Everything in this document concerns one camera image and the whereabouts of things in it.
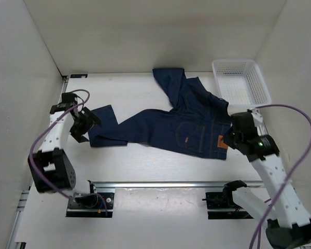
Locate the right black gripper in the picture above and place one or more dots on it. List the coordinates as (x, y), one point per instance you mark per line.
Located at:
(227, 138)

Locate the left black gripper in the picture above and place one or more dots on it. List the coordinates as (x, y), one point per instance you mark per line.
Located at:
(78, 134)

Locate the dark blue denim trousers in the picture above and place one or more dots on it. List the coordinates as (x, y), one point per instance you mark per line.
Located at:
(194, 126)

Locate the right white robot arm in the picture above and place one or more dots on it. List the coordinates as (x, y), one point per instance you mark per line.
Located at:
(285, 220)

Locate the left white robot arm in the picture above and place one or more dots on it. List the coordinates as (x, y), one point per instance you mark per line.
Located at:
(51, 169)

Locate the white perforated plastic basket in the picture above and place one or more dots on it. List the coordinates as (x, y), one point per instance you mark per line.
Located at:
(240, 82)

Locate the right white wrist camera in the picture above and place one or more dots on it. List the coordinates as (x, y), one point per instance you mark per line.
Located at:
(258, 121)

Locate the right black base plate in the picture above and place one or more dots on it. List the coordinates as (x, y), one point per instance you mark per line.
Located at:
(219, 209)

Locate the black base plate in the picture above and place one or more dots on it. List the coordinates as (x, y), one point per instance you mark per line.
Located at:
(219, 209)
(94, 207)

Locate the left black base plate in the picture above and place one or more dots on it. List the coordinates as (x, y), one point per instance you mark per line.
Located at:
(94, 207)

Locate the aluminium frame rail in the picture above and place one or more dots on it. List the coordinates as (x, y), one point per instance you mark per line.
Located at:
(159, 202)

